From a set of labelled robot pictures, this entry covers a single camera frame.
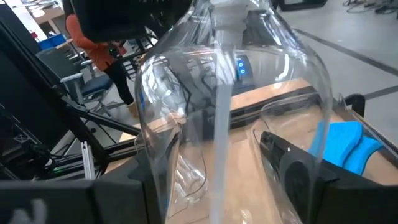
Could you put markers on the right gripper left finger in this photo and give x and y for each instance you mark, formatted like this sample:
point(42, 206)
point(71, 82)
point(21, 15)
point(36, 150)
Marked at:
point(93, 202)

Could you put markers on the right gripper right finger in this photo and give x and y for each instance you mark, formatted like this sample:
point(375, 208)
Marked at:
point(357, 205)

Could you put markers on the clear pump dispenser bottle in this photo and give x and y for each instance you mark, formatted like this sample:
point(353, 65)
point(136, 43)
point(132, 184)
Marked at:
point(217, 124)

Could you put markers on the grey blue office chair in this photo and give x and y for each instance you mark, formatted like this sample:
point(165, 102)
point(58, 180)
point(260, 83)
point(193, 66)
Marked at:
point(93, 85)

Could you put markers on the black partition panel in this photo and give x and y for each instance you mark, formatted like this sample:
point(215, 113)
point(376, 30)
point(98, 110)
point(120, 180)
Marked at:
point(18, 77)

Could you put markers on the person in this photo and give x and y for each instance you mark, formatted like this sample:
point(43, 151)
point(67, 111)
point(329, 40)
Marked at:
point(93, 49)

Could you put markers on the blue storage bin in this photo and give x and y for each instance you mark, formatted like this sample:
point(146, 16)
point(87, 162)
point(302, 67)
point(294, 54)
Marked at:
point(51, 42)

